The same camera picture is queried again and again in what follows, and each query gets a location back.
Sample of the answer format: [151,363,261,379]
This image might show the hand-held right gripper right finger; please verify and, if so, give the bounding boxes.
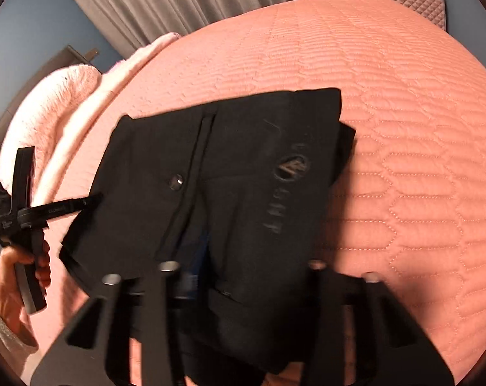
[307,259,454,386]

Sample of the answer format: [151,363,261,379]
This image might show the orange quilted bedspread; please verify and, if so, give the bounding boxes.
[26,0,486,386]

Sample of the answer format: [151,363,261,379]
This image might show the person's left hand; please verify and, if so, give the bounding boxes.
[0,240,51,346]

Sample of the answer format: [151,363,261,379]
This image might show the pink plaid blanket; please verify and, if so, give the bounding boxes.
[38,32,183,210]

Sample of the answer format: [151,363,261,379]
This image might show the person's left forearm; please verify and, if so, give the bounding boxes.
[0,289,40,366]

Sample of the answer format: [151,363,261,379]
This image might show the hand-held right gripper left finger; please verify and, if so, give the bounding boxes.
[30,261,203,386]

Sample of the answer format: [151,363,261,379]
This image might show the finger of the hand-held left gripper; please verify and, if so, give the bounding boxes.
[42,193,104,222]

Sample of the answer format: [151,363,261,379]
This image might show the black pants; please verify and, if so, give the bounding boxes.
[58,87,356,386]

